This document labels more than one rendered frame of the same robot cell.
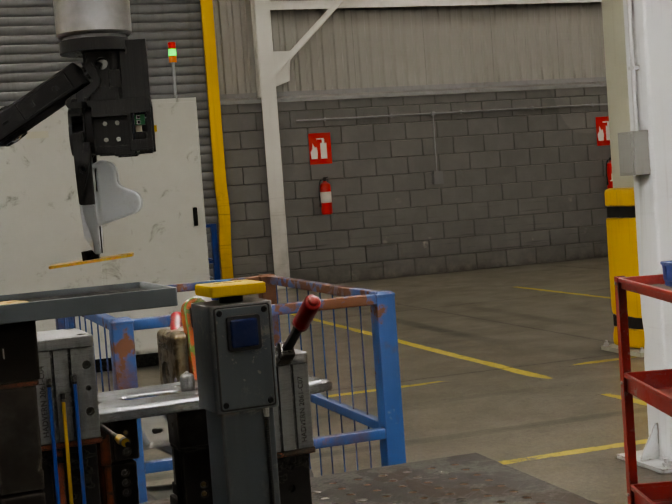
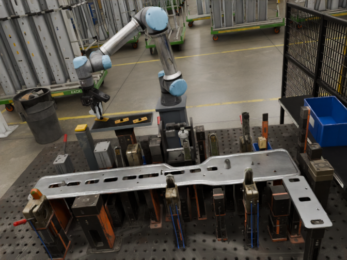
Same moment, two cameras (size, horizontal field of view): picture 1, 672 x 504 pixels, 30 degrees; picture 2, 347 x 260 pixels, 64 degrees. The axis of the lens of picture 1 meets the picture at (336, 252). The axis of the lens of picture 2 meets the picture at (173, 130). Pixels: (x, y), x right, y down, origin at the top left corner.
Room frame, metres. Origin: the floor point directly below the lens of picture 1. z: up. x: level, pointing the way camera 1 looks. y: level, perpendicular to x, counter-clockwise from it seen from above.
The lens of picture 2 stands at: (2.39, 1.33, 1.91)
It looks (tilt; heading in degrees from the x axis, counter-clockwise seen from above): 30 degrees down; 209
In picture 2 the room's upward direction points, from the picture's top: 10 degrees counter-clockwise
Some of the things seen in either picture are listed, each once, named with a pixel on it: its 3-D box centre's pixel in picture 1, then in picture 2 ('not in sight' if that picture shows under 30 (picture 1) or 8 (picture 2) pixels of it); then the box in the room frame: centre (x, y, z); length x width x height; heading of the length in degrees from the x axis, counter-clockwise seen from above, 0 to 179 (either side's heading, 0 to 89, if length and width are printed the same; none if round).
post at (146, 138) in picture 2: not in sight; (151, 165); (1.28, 0.52, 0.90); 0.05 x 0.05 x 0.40; 23
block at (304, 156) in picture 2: not in sight; (304, 182); (1.16, 1.37, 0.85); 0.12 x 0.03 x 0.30; 23
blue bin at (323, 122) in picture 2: not in sight; (327, 119); (0.92, 1.45, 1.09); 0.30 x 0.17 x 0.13; 18
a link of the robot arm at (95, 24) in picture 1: (93, 20); (86, 81); (1.27, 0.23, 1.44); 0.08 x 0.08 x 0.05
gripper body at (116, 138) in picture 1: (107, 100); (89, 94); (1.27, 0.22, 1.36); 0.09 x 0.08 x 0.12; 96
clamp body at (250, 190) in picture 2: not in sight; (250, 214); (1.47, 1.15, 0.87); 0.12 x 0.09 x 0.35; 23
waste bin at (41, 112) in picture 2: not in sight; (41, 116); (0.03, -2.05, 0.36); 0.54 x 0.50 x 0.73; 19
